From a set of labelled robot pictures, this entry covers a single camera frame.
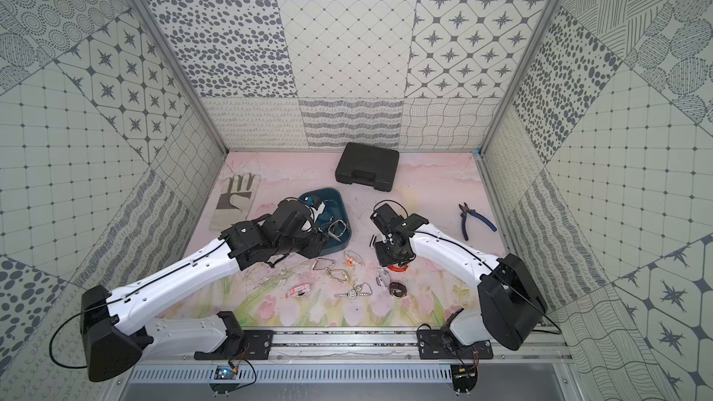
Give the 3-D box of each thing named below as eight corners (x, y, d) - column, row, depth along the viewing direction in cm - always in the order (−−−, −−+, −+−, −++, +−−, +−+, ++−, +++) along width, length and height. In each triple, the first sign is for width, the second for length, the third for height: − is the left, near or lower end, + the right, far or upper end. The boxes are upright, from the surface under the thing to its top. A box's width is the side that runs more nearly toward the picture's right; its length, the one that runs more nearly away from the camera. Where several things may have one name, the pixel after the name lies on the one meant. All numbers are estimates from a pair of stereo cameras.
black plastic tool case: (334, 181, 111) (333, 173, 107) (348, 148, 123) (347, 139, 120) (390, 192, 108) (391, 184, 104) (399, 157, 120) (400, 149, 116)
